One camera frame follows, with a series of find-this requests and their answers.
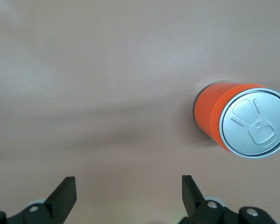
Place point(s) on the orange can with silver lid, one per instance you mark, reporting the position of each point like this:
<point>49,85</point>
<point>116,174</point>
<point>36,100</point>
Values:
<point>252,123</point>

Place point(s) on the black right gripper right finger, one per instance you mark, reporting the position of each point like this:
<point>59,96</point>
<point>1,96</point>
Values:
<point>193,203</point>

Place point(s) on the brown table mat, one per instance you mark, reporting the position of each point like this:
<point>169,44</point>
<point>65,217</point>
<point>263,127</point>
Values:
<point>84,70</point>

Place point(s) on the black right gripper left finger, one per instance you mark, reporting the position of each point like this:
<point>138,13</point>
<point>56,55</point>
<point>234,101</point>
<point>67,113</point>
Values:
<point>58,200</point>

